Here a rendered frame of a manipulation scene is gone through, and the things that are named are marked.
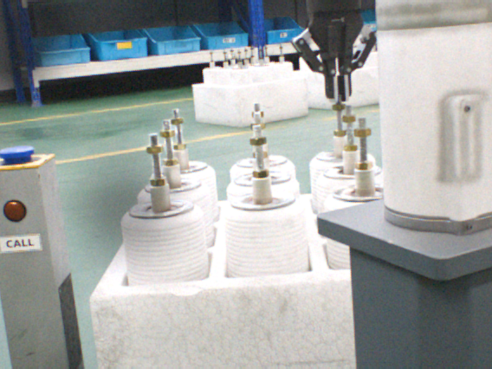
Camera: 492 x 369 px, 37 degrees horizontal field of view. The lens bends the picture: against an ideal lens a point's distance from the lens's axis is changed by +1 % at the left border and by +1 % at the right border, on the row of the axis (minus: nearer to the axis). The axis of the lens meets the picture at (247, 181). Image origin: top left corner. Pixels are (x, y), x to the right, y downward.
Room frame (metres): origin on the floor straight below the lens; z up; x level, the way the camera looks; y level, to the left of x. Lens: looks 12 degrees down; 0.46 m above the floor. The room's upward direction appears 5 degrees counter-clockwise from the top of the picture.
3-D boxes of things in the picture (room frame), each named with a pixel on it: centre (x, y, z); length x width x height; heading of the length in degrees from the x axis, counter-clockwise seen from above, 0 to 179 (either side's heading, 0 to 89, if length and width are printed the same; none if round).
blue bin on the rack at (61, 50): (5.43, 1.31, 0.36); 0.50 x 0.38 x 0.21; 27
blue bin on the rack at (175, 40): (5.81, 0.54, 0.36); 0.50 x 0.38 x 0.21; 28
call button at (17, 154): (0.86, 0.27, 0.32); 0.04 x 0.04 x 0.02
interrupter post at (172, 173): (0.93, 0.10, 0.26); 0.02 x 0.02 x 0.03
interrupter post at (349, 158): (0.92, -0.14, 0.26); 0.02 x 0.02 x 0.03
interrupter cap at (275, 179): (0.93, -0.02, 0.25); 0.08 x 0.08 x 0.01
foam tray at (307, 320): (0.93, -0.02, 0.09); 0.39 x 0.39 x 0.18; 88
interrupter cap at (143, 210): (0.81, 0.10, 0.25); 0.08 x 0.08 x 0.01
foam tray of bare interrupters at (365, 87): (3.75, -0.53, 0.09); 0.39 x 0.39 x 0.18; 30
